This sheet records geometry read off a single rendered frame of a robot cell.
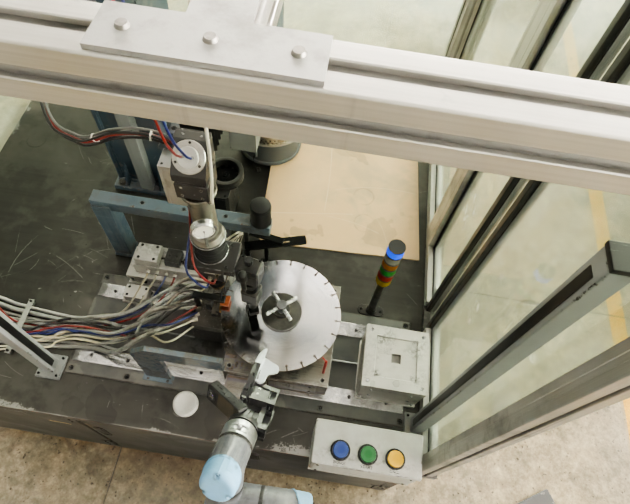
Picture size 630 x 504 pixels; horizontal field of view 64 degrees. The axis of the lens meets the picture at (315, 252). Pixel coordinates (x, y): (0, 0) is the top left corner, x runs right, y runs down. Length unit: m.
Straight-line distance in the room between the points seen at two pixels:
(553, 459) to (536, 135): 2.30
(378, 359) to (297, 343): 0.23
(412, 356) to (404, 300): 0.28
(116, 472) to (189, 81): 2.12
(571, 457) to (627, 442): 0.28
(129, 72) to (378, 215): 1.57
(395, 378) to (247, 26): 1.21
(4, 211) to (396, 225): 1.36
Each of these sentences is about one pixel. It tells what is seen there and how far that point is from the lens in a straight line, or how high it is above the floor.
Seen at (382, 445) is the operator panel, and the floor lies 0.90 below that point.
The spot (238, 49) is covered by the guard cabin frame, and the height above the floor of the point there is 2.05.
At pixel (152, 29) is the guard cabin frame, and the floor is 2.05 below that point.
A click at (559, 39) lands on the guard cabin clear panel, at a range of 1.13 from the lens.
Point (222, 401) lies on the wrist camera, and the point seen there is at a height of 1.09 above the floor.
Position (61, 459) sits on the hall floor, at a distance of 2.42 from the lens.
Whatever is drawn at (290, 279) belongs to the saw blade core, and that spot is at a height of 0.95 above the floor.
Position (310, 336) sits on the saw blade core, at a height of 0.95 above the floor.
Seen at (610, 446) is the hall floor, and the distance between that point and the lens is 2.70.
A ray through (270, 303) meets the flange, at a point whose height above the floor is 0.96.
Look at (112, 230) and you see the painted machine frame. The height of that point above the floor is 0.91.
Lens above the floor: 2.24
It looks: 60 degrees down
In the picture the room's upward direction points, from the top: 8 degrees clockwise
